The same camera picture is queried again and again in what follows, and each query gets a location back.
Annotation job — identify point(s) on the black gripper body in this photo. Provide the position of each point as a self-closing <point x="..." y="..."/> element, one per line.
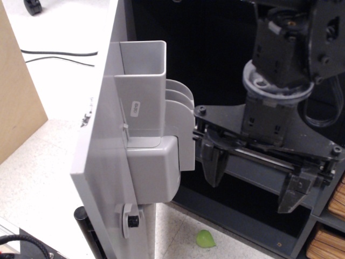
<point x="273" y="136"/>

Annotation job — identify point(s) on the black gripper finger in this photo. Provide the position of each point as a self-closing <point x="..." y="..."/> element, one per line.
<point x="214" y="162"/>
<point x="294" y="190"/>

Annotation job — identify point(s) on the dark grey fridge cabinet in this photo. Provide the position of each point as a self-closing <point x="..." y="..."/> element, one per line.
<point x="209" y="44"/>

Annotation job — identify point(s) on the green toy pear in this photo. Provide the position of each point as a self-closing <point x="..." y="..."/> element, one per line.
<point x="204" y="239"/>

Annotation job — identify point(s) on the upper wicker basket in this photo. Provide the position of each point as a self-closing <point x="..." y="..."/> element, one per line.
<point x="336" y="203"/>

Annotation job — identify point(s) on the black cylindrical door handle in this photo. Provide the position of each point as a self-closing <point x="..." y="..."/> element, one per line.
<point x="86" y="227"/>

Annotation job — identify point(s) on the black caster wheel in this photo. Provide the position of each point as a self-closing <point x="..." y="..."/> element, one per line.
<point x="33" y="6"/>

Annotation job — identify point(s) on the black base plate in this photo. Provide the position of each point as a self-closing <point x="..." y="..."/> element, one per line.
<point x="29" y="249"/>

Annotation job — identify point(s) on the light brown wooden panel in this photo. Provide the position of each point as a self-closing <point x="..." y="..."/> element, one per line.
<point x="22" y="112"/>

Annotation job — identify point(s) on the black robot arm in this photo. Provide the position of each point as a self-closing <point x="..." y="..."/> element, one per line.
<point x="293" y="88"/>

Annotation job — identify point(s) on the grey toy fridge door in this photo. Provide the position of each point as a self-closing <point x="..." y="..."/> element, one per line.
<point x="136" y="140"/>

